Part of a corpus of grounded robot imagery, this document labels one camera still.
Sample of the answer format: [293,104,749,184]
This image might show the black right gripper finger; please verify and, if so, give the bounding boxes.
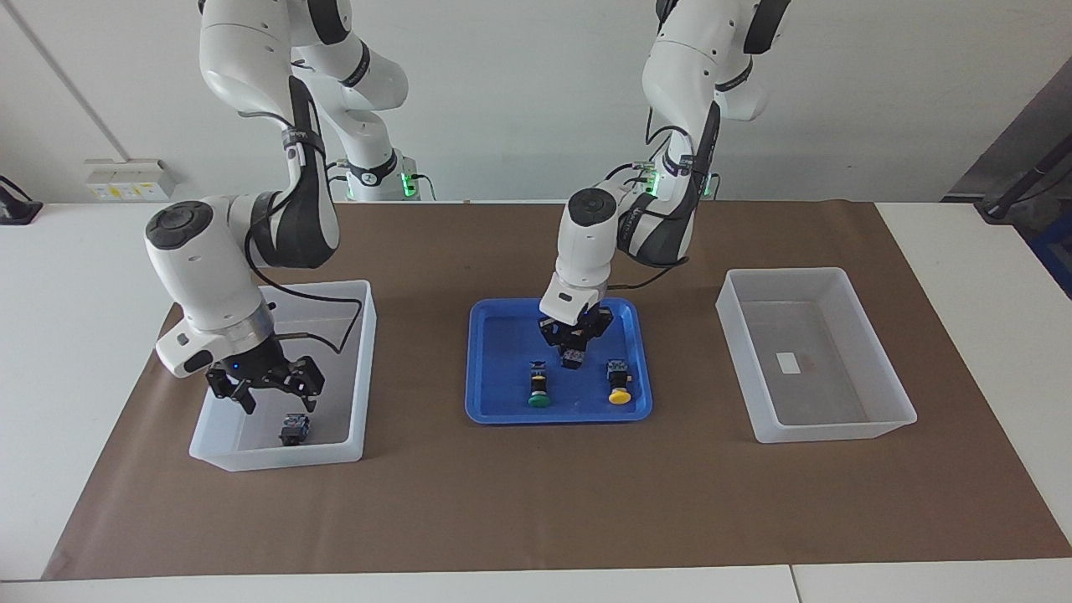
[287,357,326,413]
[206,370,256,415]

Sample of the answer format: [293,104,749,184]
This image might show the black desk device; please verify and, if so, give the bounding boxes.
[0,174,44,225]

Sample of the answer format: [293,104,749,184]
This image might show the white wall socket strip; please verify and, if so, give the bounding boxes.
[84,159,178,202]

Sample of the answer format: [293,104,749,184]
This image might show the blue crate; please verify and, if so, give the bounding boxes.
[1028,214,1072,298]

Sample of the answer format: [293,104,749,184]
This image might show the black base cables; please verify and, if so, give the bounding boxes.
[593,159,654,200]

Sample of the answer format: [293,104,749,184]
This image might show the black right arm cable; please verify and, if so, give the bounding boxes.
[243,109,365,355]

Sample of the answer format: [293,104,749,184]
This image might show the translucent white plastic box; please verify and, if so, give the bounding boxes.
[188,280,378,472]
[715,267,919,445]

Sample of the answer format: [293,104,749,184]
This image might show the brown table mat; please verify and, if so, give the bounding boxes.
[42,201,1072,581]

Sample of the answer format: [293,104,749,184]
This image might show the black stand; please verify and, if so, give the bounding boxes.
[976,138,1072,223]

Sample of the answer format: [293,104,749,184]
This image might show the blue plastic tray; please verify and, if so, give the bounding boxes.
[465,297,654,425]

